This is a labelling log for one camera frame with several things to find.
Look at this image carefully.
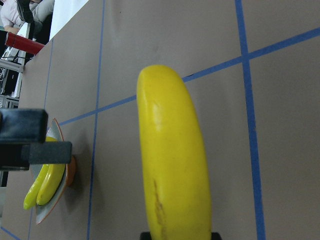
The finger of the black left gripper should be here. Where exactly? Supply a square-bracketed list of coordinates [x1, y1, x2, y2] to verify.
[0, 141, 72, 171]
[0, 108, 48, 144]

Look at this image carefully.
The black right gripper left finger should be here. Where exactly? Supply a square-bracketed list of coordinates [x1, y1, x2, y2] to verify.
[139, 231, 151, 240]

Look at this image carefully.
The red cylinder object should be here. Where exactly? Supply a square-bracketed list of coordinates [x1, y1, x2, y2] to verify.
[5, 32, 45, 55]

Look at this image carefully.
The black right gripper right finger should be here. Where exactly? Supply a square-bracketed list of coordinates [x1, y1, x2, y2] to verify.
[211, 232, 222, 240]

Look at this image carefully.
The seated person pink shirt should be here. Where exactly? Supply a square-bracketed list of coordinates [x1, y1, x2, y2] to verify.
[0, 0, 55, 27]

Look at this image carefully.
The yellow banana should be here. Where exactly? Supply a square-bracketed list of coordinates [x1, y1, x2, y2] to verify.
[136, 65, 212, 240]
[36, 164, 66, 206]
[23, 136, 57, 210]

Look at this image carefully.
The grey square plate orange rim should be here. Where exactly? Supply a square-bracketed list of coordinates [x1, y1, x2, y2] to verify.
[34, 118, 76, 225]

